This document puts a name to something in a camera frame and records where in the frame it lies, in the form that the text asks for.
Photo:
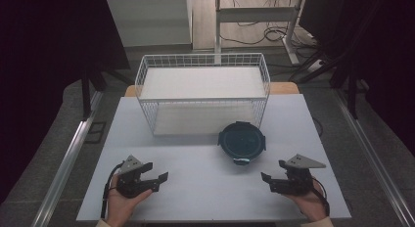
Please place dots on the white power strip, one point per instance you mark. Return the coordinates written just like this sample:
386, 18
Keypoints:
315, 66

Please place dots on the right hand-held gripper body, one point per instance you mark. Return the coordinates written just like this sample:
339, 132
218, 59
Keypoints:
298, 179

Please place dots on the person's left hand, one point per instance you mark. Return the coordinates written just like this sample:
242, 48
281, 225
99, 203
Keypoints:
122, 205

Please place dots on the person's right hand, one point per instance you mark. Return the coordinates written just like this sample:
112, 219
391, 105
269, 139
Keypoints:
310, 204

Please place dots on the white cabinet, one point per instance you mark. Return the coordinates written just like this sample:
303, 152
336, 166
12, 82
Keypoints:
150, 23

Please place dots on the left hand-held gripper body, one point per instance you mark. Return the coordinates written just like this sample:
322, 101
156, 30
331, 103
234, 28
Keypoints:
130, 184

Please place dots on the metal floor rail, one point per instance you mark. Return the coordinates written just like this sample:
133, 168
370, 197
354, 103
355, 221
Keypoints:
67, 165
375, 161

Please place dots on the black floor frame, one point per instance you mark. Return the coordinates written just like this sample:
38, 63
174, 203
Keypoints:
95, 132

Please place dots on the wooden table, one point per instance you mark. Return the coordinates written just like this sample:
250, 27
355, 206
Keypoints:
284, 87

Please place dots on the white metal desk frame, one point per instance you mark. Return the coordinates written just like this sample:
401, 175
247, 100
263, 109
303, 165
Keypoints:
257, 14

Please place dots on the dark round lidded container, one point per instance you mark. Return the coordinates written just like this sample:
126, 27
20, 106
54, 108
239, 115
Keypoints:
242, 143

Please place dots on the black stand legs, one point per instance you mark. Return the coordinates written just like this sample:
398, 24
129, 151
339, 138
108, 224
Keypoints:
351, 90
87, 90

